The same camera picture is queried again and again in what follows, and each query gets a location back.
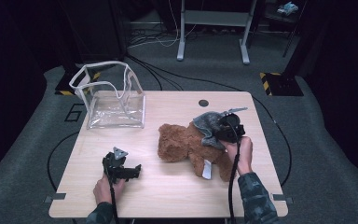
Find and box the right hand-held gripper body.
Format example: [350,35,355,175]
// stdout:
[213,106,249,144]

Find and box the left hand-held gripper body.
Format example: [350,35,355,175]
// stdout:
[102,147,129,185]

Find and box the grey fluffy cloth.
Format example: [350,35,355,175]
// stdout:
[193,110,227,151]

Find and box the clear plastic bag white trim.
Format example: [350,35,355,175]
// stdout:
[68,60,147,130]

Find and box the brown teddy bear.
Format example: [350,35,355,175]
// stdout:
[157,120,241,183]

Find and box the person's left hand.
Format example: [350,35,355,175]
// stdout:
[92,175,127,205]

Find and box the person's right hand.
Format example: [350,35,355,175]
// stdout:
[223,136,255,175]

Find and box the grey tape strip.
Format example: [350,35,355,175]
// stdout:
[44,192,67,203]
[271,193,295,204]

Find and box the black yellow-striped stand base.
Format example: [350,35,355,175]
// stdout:
[54,63,102,96]
[259,72,305,97]

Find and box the dark side table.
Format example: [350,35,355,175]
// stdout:
[260,0,304,59]

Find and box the blue and white packet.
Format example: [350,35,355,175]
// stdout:
[276,1,299,17]

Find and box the black cabinet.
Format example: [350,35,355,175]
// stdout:
[59,0,127,63]

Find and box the left hand-held gripper cable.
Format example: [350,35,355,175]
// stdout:
[106,174,121,224]

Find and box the hand-held gripper cable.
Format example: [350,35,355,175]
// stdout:
[227,119,243,224]
[106,174,121,224]

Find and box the long black floor cable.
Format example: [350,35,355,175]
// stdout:
[125,54,293,188]

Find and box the right hand-held gripper cable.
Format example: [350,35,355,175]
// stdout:
[227,119,243,224]

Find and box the curved black floor cable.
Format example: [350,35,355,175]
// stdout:
[47,131,80,191]

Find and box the pair of black floor cables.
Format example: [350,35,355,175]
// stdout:
[125,54,185,91]

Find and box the white metal desk frame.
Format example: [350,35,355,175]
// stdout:
[176,0,258,65]

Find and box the white floor cable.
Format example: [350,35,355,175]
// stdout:
[127,0,197,49]

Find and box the tangle of black cables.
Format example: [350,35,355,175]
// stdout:
[127,27,181,45]

